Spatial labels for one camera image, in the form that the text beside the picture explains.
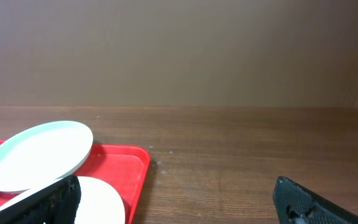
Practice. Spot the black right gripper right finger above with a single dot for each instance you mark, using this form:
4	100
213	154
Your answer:
297	204

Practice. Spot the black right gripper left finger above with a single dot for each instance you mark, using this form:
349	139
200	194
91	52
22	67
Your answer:
56	203

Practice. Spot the white plate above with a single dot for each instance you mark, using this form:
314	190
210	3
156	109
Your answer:
100	202

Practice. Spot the light blue plate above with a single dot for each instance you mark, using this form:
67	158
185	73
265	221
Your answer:
43	153

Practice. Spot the red plastic tray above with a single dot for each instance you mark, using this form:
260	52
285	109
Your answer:
123	167

